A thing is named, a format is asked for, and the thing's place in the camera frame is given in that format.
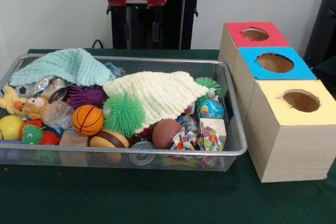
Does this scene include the cream waffle cloth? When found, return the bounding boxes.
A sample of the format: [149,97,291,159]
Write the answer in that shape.
[102,71,209,130]

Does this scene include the multicolour patchwork cloth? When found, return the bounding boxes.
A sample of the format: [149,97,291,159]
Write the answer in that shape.
[170,126,224,152]

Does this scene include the clear mesh bin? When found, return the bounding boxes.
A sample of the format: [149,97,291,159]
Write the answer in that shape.
[0,53,248,173]

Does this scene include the wooden box with three holes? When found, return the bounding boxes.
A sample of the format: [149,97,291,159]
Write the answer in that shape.
[217,22,336,183]

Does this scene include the mint waffle cloth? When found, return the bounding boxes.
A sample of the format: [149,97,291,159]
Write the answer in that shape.
[9,48,116,88]

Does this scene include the green spiky rubber ball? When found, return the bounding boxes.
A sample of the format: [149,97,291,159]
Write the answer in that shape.
[102,92,147,138]

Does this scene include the globe print ball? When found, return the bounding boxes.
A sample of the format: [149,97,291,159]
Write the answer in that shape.
[196,99,225,120]

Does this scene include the orange toy basketball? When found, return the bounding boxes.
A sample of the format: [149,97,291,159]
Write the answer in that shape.
[71,104,105,136]

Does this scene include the brown toy football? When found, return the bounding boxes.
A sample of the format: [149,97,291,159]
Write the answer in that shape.
[152,118,182,150]

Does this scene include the toy burger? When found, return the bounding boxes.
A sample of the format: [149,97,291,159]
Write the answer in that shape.
[89,129,130,148]

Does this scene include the plain wooden cube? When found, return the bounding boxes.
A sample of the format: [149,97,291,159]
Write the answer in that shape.
[199,118,227,151]

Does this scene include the yellow smiley ball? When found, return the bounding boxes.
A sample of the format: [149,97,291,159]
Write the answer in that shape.
[0,115,25,140]

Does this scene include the dark green table cloth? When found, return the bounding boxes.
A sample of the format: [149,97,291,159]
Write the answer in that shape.
[0,48,336,224]

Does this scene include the black chair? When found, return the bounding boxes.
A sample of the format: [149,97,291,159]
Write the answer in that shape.
[303,0,336,70]

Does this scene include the green cloth of side table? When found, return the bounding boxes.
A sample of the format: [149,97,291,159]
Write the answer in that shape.
[312,56,336,83]

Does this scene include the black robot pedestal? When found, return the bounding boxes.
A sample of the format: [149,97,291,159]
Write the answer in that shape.
[107,0,212,50]

